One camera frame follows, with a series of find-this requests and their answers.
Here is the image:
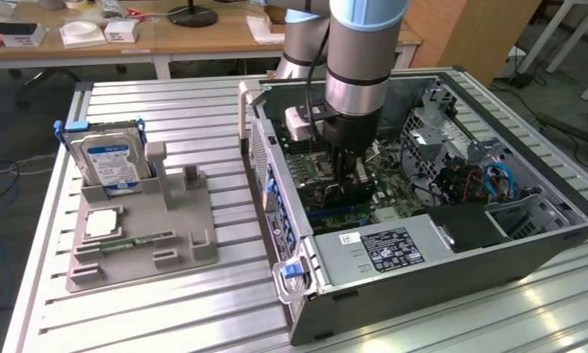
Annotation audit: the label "grey power supply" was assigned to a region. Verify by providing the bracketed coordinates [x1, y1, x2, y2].
[312, 215, 455, 288]

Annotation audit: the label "wooden desk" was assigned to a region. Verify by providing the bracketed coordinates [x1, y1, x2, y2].
[0, 0, 426, 80]

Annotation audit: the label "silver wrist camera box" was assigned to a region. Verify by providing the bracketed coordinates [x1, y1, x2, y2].
[283, 105, 327, 141]

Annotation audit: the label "white cardboard box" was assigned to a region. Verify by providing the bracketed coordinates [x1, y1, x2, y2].
[246, 14, 288, 46]

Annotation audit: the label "green motherboard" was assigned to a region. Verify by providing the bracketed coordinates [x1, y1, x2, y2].
[279, 124, 438, 231]

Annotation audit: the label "white table frame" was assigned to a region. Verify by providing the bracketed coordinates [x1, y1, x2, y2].
[516, 0, 588, 100]

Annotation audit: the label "yellow red power wires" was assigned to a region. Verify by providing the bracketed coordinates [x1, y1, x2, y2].
[448, 161, 476, 202]

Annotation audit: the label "black plastic shroud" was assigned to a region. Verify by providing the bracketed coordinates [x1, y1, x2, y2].
[427, 205, 512, 254]

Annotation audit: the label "grey parts rack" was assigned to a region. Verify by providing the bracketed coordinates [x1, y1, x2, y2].
[65, 141, 222, 295]

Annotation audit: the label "silver CPU chip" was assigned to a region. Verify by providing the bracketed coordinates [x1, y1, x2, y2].
[85, 209, 123, 238]

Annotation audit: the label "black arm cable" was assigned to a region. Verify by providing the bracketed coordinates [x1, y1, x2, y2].
[306, 47, 332, 148]

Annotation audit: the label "white box with black lid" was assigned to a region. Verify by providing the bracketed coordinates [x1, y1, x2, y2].
[0, 21, 48, 48]

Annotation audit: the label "green RAM stick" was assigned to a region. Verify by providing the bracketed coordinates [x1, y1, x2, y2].
[97, 235, 171, 253]

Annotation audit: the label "blue disk wire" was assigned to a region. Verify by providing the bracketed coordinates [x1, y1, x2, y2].
[484, 161, 520, 202]

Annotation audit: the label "white labelled box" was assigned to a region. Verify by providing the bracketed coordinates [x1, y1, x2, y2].
[101, 20, 141, 44]

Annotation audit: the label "CPU socket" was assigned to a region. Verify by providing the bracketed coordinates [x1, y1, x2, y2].
[302, 152, 343, 182]

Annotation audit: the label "grey disk bay bracket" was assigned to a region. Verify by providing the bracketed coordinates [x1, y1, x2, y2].
[483, 183, 572, 242]

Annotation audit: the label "hard disk with blue label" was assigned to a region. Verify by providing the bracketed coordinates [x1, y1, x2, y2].
[68, 130, 147, 196]

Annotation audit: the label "blue expansion slot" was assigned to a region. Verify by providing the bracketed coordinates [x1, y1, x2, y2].
[306, 204, 372, 221]

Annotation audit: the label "metal disk bay cage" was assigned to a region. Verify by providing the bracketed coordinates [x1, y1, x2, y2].
[402, 86, 504, 177]

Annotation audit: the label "dark grey PC case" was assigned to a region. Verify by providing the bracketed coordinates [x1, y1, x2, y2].
[238, 69, 588, 346]

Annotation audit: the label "wooden cabinet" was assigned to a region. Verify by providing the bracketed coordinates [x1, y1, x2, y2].
[411, 0, 546, 88]

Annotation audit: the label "blue disk caddy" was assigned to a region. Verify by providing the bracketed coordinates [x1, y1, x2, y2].
[52, 115, 153, 177]

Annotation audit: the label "black monitor stand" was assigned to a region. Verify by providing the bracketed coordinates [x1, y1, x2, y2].
[168, 0, 220, 29]

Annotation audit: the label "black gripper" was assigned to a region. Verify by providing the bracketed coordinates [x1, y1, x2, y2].
[322, 109, 384, 152]

